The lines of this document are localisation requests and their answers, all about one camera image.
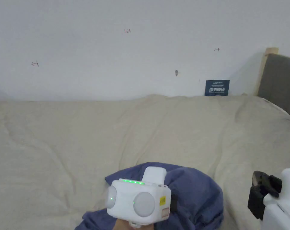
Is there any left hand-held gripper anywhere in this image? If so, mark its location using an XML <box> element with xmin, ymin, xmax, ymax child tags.
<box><xmin>106</xmin><ymin>166</ymin><xmax>178</xmax><ymax>228</ymax></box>

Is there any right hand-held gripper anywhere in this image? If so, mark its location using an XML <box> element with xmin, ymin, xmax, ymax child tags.
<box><xmin>247</xmin><ymin>167</ymin><xmax>290</xmax><ymax>230</ymax></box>

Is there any person's left hand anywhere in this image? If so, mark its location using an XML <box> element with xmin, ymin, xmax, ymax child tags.
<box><xmin>112</xmin><ymin>219</ymin><xmax>155</xmax><ymax>230</ymax></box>

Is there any bed with beige sheet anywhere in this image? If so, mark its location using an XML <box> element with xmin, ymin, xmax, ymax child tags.
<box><xmin>0</xmin><ymin>94</ymin><xmax>290</xmax><ymax>230</ymax></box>

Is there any dark blue shirt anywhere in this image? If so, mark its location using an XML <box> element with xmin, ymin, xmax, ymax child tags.
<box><xmin>74</xmin><ymin>162</ymin><xmax>225</xmax><ymax>230</ymax></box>

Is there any dark blue sign card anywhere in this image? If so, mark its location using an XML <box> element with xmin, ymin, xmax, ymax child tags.
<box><xmin>204</xmin><ymin>79</ymin><xmax>230</xmax><ymax>96</ymax></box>

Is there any grey padded headboard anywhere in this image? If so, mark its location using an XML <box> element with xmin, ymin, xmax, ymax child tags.
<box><xmin>255</xmin><ymin>47</ymin><xmax>290</xmax><ymax>125</ymax></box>

